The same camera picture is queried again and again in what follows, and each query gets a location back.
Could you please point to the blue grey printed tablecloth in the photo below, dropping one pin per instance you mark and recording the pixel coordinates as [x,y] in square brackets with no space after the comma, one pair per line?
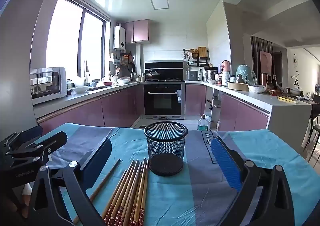
[175,198]

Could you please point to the person's left hand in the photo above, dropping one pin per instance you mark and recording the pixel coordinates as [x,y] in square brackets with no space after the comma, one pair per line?
[25,189]

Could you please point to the white bucket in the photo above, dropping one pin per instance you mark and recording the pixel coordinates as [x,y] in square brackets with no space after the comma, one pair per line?
[208,117]

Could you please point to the black wall rack with boards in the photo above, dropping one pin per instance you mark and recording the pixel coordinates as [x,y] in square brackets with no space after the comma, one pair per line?
[200,55]

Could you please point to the ceiling light panel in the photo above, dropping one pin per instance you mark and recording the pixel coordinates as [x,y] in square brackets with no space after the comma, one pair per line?
[158,0]

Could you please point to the pink thermos kettle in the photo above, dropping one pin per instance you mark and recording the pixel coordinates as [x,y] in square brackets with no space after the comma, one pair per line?
[226,65]

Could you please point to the dark dining chair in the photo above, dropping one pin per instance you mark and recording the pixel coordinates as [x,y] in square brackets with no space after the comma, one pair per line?
[313,131]

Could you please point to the white plastic bag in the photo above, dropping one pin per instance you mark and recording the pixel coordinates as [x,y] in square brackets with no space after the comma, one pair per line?
[257,88]

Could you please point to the green plastic-covered appliance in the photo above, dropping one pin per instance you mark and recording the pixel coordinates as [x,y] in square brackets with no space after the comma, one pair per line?
[246,73]

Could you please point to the black mesh pen holder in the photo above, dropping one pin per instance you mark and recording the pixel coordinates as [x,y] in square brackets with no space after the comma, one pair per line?
[165,148]

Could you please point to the pink lower kitchen cabinets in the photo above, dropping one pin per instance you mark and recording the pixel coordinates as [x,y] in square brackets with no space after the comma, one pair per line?
[237,113]
[112,108]

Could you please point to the white water heater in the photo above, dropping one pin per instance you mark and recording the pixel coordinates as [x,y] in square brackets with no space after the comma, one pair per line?
[120,37]

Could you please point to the kitchen window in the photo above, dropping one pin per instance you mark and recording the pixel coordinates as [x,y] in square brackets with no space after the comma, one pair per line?
[72,38]

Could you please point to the pink upper wall cabinet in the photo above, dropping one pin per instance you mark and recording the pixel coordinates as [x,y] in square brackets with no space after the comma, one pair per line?
[138,31]

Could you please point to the black range hood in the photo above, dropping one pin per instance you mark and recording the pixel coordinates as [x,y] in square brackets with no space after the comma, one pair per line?
[165,65]

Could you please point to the copper tumbler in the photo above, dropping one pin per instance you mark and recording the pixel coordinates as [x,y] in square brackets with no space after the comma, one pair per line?
[264,79]

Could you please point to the white plastic jar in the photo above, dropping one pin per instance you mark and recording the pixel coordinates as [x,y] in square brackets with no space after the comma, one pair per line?
[225,78]

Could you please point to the cooking oil bottle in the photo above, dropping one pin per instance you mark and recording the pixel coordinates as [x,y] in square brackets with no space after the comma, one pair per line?
[203,125]

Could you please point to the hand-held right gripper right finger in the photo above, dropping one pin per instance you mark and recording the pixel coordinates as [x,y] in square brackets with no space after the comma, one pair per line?
[225,163]

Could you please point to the stainless steel pot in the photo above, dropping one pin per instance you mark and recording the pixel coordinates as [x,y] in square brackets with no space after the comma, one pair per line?
[210,75]

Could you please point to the round beige steamer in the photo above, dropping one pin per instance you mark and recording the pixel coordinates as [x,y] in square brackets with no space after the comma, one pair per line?
[238,86]

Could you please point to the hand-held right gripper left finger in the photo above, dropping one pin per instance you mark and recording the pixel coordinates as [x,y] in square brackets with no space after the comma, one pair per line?
[98,158]

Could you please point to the black built-in oven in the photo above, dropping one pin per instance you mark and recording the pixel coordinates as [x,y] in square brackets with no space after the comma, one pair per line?
[162,101]

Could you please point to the flat yellow box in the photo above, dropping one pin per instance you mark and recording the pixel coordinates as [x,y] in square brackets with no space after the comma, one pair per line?
[288,99]

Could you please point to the pan with glass lid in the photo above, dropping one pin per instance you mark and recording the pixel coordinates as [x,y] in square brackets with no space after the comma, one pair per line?
[153,74]

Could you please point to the white pink-rimmed bowl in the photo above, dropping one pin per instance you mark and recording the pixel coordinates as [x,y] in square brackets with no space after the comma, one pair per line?
[123,80]

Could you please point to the kitchen faucet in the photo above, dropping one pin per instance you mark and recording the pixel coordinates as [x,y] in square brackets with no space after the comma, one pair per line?
[87,73]

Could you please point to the bundle of wooden chopsticks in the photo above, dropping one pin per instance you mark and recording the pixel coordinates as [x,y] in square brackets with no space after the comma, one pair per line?
[130,186]

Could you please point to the white countertop oven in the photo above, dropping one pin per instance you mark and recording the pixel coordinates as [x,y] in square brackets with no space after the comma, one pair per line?
[47,86]

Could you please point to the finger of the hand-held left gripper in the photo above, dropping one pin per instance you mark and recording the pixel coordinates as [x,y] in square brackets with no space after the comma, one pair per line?
[32,132]
[57,138]

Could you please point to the hanging black frying pan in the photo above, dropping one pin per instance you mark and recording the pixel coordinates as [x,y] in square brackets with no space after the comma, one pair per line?
[132,66]

